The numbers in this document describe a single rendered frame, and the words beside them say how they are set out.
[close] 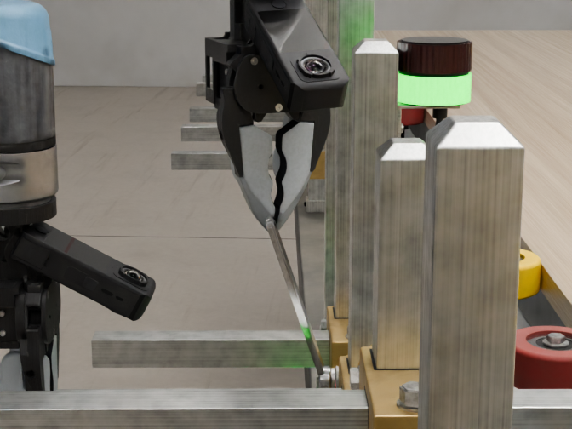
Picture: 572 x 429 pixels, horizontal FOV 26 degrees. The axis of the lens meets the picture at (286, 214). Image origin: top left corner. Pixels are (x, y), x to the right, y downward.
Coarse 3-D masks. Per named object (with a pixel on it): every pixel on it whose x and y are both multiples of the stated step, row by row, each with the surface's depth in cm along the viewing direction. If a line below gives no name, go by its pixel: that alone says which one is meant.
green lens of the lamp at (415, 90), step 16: (400, 80) 99; (416, 80) 97; (432, 80) 97; (448, 80) 97; (464, 80) 98; (400, 96) 99; (416, 96) 98; (432, 96) 97; (448, 96) 97; (464, 96) 98
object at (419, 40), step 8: (400, 40) 100; (408, 40) 98; (416, 40) 98; (424, 40) 98; (432, 40) 98; (440, 40) 98; (448, 40) 98; (456, 40) 98; (464, 40) 98; (400, 72) 99; (408, 72) 98; (464, 72) 98; (400, 104) 99; (408, 104) 99; (400, 112) 99; (432, 112) 100; (440, 112) 100; (400, 120) 99; (440, 120) 100; (400, 128) 99; (400, 136) 99
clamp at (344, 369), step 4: (340, 356) 108; (344, 356) 108; (340, 360) 107; (344, 360) 107; (340, 364) 106; (344, 364) 106; (348, 364) 106; (340, 368) 105; (344, 368) 105; (348, 368) 105; (340, 372) 105; (344, 372) 104; (348, 372) 104; (340, 376) 105; (344, 376) 103; (348, 376) 103; (340, 380) 105; (344, 380) 102; (348, 380) 102; (340, 384) 105; (344, 384) 102; (348, 384) 101; (344, 388) 101; (348, 388) 101
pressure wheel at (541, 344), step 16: (528, 336) 102; (544, 336) 103; (560, 336) 101; (528, 352) 98; (544, 352) 98; (560, 352) 98; (528, 368) 98; (544, 368) 98; (560, 368) 97; (528, 384) 99; (544, 384) 98; (560, 384) 98
